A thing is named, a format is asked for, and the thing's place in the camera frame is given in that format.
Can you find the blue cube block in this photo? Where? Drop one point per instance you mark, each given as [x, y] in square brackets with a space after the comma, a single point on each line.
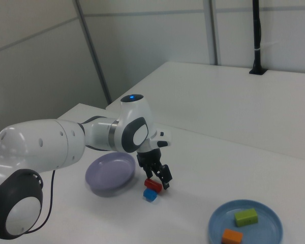
[149, 195]

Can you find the purple plate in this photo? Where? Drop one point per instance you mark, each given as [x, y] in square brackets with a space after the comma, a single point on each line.
[109, 175]

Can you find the orange rectangular block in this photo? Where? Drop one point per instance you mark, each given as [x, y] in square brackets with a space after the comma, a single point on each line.
[232, 236]

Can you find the green rectangular block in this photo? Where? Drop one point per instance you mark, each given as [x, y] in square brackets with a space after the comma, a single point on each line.
[246, 217]

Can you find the blue plate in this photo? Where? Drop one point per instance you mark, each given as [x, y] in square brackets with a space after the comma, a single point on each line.
[216, 221]

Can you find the red cylinder block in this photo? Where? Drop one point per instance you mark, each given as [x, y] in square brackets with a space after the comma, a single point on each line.
[152, 185]

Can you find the black camera pole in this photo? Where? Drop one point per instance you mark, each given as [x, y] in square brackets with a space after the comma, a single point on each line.
[256, 38]

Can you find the grey partition post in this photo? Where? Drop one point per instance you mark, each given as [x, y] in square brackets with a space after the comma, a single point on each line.
[91, 48]

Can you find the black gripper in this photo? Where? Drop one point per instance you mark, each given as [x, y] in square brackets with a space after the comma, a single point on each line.
[148, 157]

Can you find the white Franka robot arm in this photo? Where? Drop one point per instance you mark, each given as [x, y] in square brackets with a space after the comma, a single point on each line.
[40, 147]

